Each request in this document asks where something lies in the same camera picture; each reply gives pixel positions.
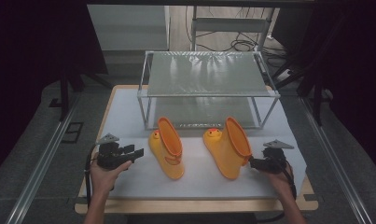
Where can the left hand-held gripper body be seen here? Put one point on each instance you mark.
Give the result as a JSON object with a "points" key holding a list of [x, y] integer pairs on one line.
{"points": [[109, 157]]}

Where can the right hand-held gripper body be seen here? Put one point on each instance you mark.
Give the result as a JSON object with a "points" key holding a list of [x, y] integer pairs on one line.
{"points": [[274, 161]]}

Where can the yellow duck rain boot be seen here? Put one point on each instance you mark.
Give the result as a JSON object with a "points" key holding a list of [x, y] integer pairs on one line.
{"points": [[164, 155], [226, 152]]}

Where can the metal frame shoe rack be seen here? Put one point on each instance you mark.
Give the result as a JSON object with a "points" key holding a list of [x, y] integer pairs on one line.
{"points": [[207, 74]]}

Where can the person's right hand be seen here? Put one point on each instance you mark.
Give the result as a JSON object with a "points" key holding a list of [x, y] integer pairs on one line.
{"points": [[283, 183]]}

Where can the person's left hand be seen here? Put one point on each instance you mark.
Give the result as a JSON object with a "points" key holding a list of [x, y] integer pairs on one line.
{"points": [[103, 180]]}

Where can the white table mat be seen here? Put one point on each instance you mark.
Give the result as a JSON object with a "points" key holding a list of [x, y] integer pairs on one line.
{"points": [[201, 183]]}

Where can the wooden table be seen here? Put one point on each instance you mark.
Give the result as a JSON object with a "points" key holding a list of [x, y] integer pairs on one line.
{"points": [[188, 206]]}

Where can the black tripod stand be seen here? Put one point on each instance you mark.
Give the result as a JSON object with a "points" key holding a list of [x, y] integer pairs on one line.
{"points": [[64, 93], [316, 93]]}

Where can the dark curtain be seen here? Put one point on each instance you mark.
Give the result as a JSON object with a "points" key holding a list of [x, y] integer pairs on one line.
{"points": [[27, 62], [356, 77]]}

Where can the white cabinet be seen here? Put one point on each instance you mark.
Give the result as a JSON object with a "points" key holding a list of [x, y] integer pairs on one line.
{"points": [[126, 28]]}

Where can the grey metal stand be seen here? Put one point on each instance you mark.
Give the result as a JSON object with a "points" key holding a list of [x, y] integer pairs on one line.
{"points": [[229, 25]]}

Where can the metal floor rail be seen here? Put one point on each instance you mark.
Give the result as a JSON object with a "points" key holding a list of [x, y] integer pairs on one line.
{"points": [[335, 161], [42, 161]]}

